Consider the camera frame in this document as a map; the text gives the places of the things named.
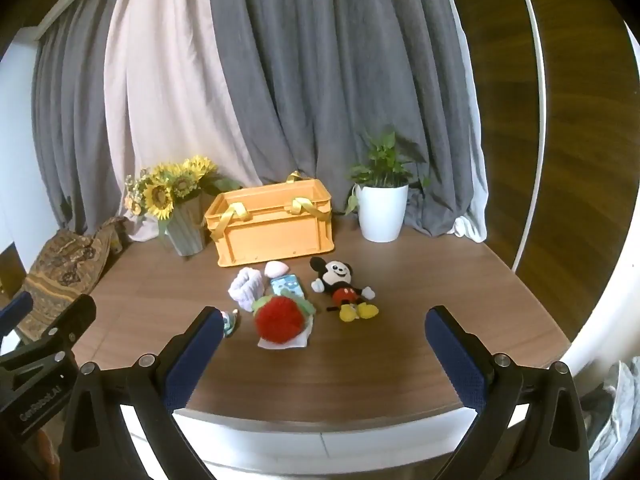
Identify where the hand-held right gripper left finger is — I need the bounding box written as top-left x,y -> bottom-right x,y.
56,305 -> 236,480

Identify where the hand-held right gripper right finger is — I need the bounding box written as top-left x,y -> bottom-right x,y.
424,305 -> 591,480

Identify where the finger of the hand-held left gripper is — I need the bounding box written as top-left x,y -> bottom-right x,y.
0,291 -> 34,348
0,294 -> 97,368

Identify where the pink knitted plush toy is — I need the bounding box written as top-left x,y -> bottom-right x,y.
228,267 -> 266,311

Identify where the red strawberry plush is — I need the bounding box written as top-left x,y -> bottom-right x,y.
251,294 -> 317,346

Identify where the white paper piece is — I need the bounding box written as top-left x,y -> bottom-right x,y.
257,317 -> 313,350

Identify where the orange plastic crate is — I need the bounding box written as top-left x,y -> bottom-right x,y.
204,180 -> 335,268

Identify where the brown patterned cloth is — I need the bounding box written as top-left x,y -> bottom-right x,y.
15,217 -> 126,346

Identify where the blue tissue packet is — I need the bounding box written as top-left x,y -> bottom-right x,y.
271,274 -> 305,298

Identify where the grey ribbed vase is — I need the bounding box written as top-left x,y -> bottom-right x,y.
161,192 -> 213,257

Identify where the mouse plush toy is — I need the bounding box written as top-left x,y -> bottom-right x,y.
309,256 -> 380,323

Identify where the artificial sunflower bouquet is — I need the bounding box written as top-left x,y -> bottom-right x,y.
122,155 -> 243,248

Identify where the white plant pot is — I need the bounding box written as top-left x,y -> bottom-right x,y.
354,183 -> 410,243

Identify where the white crumpled cloth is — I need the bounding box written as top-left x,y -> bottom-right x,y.
585,357 -> 640,480

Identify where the green leafy plant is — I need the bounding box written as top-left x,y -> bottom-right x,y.
345,130 -> 431,216

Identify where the pale pink curtain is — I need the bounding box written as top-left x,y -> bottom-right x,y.
102,0 -> 266,246

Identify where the grey curtain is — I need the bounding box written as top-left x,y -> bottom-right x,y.
31,0 -> 488,241

